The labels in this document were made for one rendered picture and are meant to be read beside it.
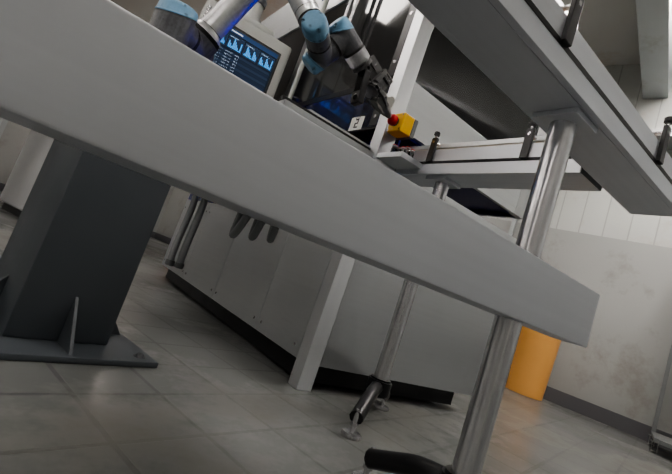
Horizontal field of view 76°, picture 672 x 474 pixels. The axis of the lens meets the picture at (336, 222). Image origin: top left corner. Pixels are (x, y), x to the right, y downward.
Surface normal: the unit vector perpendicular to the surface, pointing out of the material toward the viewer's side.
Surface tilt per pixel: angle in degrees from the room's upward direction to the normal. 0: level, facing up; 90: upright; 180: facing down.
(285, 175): 90
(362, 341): 90
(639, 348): 90
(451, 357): 90
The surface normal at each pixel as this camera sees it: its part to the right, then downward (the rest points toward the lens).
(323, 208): 0.57, 0.08
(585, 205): -0.58, -0.31
